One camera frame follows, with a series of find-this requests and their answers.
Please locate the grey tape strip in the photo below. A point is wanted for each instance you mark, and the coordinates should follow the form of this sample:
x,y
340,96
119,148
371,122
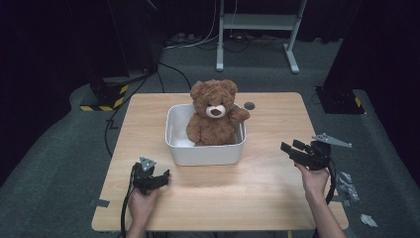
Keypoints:
x,y
100,203

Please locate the large crumpled grey foil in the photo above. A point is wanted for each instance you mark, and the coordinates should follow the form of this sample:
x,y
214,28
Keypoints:
x,y
348,188

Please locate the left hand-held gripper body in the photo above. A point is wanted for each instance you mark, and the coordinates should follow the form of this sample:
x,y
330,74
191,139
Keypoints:
x,y
142,175

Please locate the black base with yellow stripes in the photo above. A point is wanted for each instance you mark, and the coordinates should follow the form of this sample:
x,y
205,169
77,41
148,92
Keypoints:
x,y
105,94
336,100

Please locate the person's right hand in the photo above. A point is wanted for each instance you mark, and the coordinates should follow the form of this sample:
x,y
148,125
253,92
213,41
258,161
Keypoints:
x,y
313,181

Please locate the white plastic bin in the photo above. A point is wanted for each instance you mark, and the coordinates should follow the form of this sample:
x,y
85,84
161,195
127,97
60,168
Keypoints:
x,y
204,155

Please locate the small crumpled grey foil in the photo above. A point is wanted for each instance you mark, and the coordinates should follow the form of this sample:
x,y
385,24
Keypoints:
x,y
368,220

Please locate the brown teddy bear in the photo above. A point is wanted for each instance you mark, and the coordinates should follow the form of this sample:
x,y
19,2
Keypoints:
x,y
213,115

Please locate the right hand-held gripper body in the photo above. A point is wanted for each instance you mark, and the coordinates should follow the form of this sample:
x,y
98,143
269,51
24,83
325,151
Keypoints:
x,y
317,155

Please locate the grey round table grommet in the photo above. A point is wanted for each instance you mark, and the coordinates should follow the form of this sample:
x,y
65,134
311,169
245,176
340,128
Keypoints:
x,y
249,106

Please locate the white metal stand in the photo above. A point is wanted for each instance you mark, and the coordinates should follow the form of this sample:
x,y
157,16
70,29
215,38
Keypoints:
x,y
257,22

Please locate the person's left hand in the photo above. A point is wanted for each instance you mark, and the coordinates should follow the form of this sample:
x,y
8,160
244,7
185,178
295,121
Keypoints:
x,y
141,206

